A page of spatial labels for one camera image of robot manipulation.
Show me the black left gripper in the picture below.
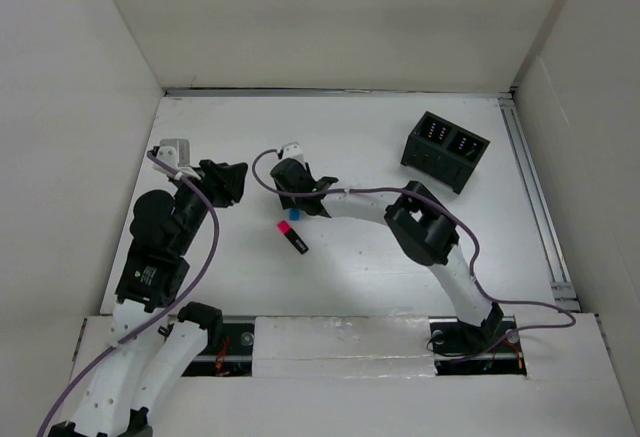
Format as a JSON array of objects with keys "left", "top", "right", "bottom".
[{"left": 169, "top": 159, "right": 246, "bottom": 255}]

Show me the aluminium rail at back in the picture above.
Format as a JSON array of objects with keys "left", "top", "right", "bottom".
[{"left": 164, "top": 87, "right": 511, "bottom": 98}]

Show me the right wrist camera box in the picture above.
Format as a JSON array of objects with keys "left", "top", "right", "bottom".
[{"left": 279, "top": 142, "right": 304, "bottom": 162}]

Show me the blue-capped black highlighter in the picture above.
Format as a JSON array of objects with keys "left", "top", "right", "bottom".
[{"left": 289, "top": 208, "right": 301, "bottom": 221}]

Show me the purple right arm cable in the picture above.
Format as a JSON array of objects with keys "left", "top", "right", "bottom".
[{"left": 252, "top": 148, "right": 579, "bottom": 363}]

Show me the front mounting rail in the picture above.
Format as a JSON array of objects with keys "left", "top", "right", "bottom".
[{"left": 185, "top": 315, "right": 527, "bottom": 379}]

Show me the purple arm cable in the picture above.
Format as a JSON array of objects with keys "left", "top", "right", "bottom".
[
  {"left": 37, "top": 149, "right": 222, "bottom": 437},
  {"left": 252, "top": 148, "right": 579, "bottom": 363}
]

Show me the black two-compartment desk organizer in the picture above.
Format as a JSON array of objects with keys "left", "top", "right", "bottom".
[{"left": 400, "top": 111, "right": 490, "bottom": 194}]

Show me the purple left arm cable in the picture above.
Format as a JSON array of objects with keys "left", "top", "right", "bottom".
[{"left": 37, "top": 149, "right": 222, "bottom": 437}]

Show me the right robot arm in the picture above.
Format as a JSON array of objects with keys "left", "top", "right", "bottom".
[{"left": 270, "top": 158, "right": 503, "bottom": 353}]

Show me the aluminium rail at right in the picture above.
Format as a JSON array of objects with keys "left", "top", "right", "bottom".
[{"left": 498, "top": 96, "right": 582, "bottom": 312}]

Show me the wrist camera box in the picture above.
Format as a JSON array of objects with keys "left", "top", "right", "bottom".
[
  {"left": 279, "top": 142, "right": 304, "bottom": 162},
  {"left": 151, "top": 138, "right": 190, "bottom": 173}
]

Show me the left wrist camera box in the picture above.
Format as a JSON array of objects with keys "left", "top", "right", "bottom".
[{"left": 151, "top": 138, "right": 190, "bottom": 173}]

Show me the pink-capped black highlighter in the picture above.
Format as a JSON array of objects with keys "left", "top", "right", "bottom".
[{"left": 277, "top": 220, "right": 309, "bottom": 255}]

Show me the aluminium rail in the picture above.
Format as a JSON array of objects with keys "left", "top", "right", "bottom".
[
  {"left": 164, "top": 87, "right": 511, "bottom": 98},
  {"left": 498, "top": 96, "right": 582, "bottom": 312}
]

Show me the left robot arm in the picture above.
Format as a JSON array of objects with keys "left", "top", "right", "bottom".
[{"left": 38, "top": 155, "right": 248, "bottom": 436}]

